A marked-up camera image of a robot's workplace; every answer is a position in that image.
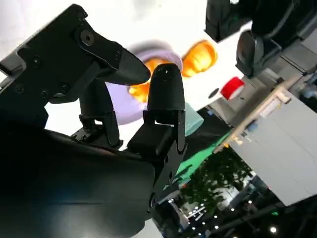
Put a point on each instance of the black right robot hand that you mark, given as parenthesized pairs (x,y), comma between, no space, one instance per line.
(62,188)

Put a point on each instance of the green leafy plant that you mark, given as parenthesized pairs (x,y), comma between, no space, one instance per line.
(218,181)

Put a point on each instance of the orange and white toy bread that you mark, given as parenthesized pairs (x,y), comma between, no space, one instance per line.
(138,91)
(200,58)

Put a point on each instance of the pale green mug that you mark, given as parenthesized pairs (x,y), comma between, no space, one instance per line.
(193,119)

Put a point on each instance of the grey cabinet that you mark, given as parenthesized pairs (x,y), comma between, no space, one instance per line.
(277,148)

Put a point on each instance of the lilac plate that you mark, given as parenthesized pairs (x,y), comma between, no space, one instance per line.
(123,109)

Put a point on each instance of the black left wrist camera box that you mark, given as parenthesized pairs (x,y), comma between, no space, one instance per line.
(223,17)

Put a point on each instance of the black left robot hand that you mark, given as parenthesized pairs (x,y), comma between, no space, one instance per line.
(272,22)

